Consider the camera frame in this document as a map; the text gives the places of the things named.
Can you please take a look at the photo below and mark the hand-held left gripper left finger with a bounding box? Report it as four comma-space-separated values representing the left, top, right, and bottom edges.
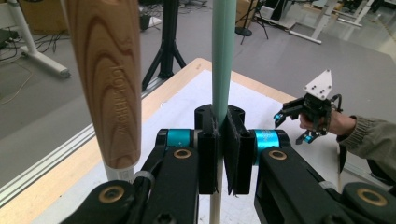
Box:
157, 105, 220, 194

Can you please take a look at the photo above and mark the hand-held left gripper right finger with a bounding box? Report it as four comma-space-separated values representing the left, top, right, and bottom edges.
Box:
221, 105, 291, 196

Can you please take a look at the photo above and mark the teal handled cream spoon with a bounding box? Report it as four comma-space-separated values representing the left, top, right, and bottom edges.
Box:
208, 0, 238, 224

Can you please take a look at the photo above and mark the wooden handled metal whisk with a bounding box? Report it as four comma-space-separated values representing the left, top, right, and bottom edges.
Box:
64, 0, 144, 184

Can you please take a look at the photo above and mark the white grid mat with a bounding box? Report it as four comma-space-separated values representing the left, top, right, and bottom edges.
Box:
31, 69, 356, 224

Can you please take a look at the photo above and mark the black round-base stand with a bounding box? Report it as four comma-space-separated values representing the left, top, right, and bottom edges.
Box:
234, 0, 270, 41

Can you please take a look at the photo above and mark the cardboard box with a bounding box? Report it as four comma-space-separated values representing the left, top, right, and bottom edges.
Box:
18, 0, 69, 35
235, 0, 265, 29

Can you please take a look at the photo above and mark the white desk leg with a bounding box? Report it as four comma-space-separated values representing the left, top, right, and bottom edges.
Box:
7, 0, 71, 78

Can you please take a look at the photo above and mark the white desk frame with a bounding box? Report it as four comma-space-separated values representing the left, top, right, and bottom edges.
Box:
288, 0, 376, 45

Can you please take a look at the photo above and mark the black metal frame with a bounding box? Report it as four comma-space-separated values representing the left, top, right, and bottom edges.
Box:
141, 0, 188, 91

